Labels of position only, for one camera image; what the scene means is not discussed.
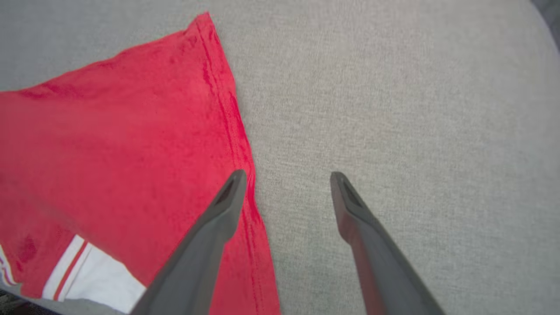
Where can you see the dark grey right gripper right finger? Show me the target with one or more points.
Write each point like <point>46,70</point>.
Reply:
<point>385,271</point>

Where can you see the red and white sports jersey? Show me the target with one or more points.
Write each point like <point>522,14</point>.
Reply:
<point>122,148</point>

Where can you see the grey fabric sofa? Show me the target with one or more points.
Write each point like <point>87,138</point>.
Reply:
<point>393,109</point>

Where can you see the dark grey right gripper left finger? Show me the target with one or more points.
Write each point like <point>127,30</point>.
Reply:
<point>197,262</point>

